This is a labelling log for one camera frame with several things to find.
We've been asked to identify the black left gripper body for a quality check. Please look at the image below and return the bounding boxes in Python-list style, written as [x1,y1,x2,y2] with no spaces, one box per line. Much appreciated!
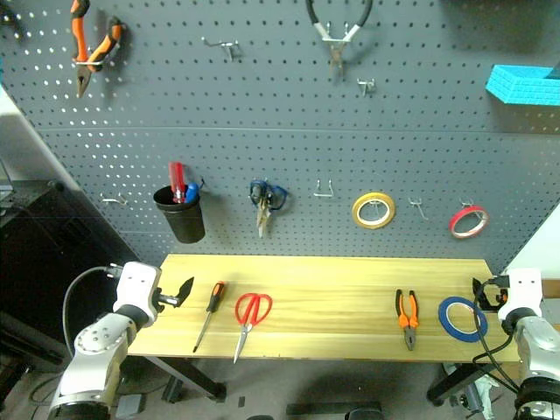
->
[156,286,182,309]

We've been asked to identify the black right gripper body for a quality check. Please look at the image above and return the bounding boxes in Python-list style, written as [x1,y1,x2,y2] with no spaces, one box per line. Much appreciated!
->
[488,275,510,312]

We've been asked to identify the orange black screwdriver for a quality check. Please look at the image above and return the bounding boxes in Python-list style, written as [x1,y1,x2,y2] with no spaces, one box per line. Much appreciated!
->
[192,280,228,354]

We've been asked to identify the blue tape roll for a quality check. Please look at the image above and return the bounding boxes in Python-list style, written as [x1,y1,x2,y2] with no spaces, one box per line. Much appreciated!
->
[437,296,489,343]

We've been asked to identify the red tape roll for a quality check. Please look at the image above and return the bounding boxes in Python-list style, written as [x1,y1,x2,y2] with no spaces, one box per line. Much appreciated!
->
[447,205,491,240]

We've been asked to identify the black plastic cup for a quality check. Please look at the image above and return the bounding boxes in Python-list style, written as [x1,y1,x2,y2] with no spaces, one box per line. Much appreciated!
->
[152,184,207,245]

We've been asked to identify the black table leg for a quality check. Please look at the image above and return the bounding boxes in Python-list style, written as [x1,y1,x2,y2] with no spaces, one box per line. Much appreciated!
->
[425,361,501,409]
[143,355,228,404]

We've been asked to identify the orange black combination pliers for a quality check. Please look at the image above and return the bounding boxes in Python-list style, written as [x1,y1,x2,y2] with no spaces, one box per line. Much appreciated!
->
[395,288,421,353]

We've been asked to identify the white crumpled cloth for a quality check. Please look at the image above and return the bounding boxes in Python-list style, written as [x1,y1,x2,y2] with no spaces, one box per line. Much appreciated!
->
[473,374,501,417]

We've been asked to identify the grey box on floor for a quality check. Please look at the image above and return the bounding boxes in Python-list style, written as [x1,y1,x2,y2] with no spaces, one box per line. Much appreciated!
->
[115,393,146,419]

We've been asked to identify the black cabinet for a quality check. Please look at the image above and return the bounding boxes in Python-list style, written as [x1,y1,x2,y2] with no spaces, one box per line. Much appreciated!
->
[0,178,142,374]

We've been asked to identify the yellow tape roll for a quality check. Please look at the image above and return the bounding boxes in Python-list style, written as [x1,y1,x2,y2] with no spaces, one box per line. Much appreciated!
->
[351,190,397,230]

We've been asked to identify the U-shaped metal pegboard hook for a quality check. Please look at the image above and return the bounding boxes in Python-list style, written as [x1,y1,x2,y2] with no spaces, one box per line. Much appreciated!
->
[312,178,335,200]

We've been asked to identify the dark grey pegboard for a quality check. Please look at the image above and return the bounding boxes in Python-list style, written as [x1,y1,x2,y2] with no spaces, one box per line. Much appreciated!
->
[0,0,560,282]

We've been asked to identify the cyan plastic bin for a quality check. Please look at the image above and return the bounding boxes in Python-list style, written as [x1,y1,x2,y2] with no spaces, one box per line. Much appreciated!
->
[485,64,560,108]

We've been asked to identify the double-prong metal pegboard hook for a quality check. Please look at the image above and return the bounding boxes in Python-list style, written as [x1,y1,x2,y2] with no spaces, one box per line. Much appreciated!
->
[200,36,242,62]

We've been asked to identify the orange black long-nose pliers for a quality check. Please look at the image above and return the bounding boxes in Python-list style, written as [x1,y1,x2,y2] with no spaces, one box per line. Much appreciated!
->
[69,0,125,100]

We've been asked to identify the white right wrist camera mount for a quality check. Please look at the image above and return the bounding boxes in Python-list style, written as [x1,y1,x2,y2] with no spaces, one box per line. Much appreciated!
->
[497,268,545,324]

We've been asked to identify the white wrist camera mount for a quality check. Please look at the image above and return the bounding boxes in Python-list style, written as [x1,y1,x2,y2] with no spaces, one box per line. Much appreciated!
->
[112,261,163,327]
[497,268,545,324]

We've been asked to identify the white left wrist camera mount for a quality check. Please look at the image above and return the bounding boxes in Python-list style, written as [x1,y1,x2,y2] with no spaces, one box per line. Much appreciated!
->
[112,261,163,327]

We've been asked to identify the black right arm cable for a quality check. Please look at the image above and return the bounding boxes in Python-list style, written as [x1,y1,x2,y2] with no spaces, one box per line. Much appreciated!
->
[471,301,522,396]

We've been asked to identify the red-handled scissors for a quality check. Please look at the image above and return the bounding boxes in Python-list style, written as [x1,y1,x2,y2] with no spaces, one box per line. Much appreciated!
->
[232,292,274,366]

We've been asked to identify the blue-handled screwdriver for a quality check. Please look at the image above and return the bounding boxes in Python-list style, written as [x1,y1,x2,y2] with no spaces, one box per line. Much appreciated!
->
[185,175,206,205]

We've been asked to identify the grey left arm cable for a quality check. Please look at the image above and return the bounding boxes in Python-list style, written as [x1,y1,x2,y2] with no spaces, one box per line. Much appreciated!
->
[61,264,124,356]

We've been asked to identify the blue-handled scissors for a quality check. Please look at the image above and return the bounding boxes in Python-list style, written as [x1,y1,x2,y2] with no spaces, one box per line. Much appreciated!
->
[248,178,291,240]

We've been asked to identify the black-handled silver pliers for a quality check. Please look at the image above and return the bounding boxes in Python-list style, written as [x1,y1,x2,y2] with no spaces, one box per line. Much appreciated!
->
[304,0,375,83]

